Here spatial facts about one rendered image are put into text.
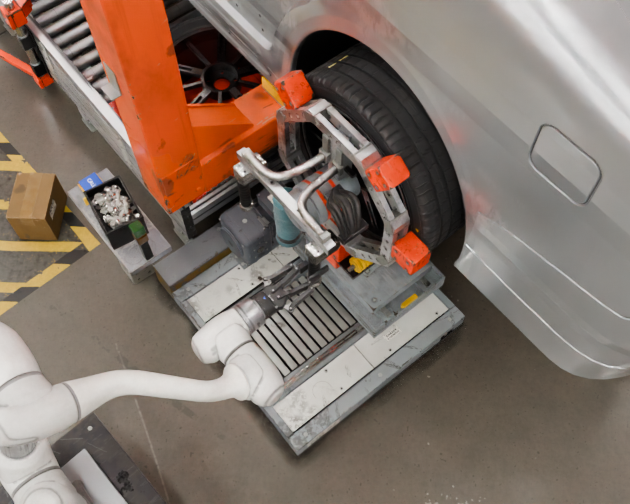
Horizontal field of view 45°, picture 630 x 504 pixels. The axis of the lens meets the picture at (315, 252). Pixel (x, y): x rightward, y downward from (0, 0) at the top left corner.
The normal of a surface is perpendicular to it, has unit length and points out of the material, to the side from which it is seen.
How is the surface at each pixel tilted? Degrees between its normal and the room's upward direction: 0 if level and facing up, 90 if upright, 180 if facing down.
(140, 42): 90
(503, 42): 78
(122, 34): 90
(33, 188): 0
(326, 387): 0
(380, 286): 0
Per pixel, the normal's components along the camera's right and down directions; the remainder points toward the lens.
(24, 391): 0.41, -0.53
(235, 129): 0.63, 0.68
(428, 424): 0.00, -0.47
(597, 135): -0.76, 0.44
